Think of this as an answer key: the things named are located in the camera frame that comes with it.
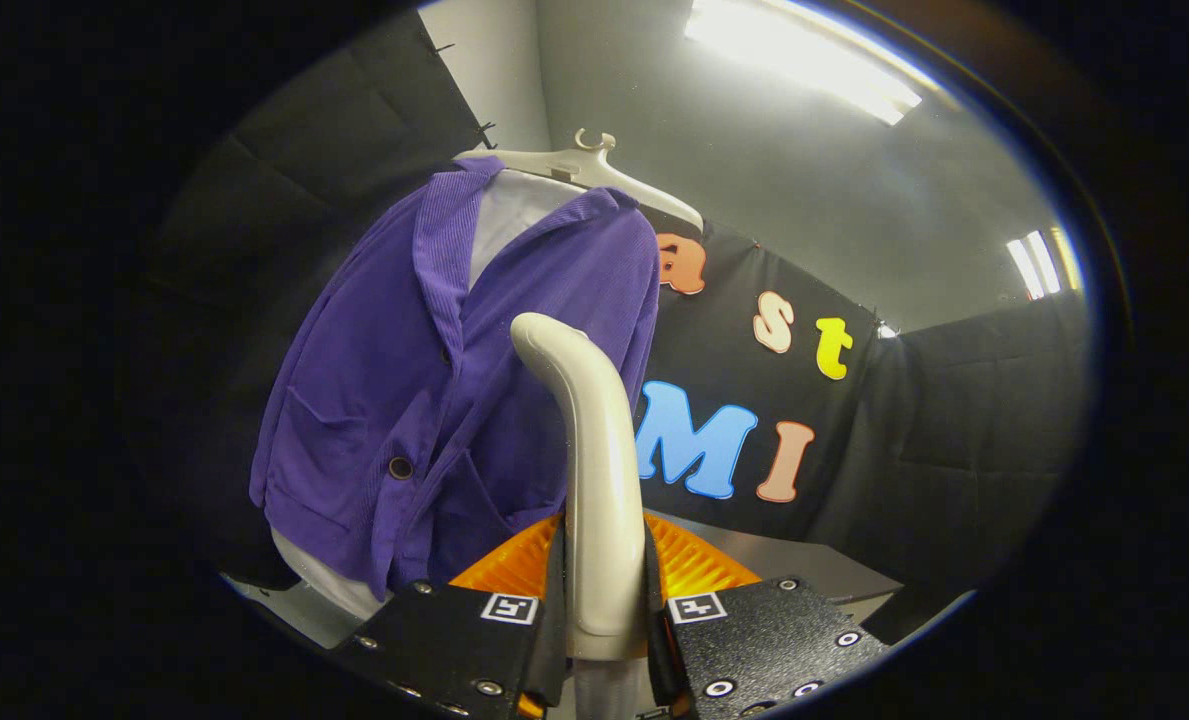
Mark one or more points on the large ceiling light panel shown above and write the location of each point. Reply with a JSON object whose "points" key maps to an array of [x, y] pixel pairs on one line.
{"points": [[804, 55]]}

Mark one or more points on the grey cabinet with dark top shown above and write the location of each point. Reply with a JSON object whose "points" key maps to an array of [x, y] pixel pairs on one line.
{"points": [[814, 560]]}

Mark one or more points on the white garment steamer head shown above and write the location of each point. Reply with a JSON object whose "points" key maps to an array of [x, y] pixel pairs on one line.
{"points": [[599, 480]]}

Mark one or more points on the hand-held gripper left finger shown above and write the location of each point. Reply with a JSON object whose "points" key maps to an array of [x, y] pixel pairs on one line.
{"points": [[454, 645]]}

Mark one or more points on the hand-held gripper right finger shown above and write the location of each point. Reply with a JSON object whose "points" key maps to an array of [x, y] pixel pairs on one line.
{"points": [[764, 645]]}

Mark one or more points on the white clothes hanger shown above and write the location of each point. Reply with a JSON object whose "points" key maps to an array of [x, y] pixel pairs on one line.
{"points": [[594, 172]]}

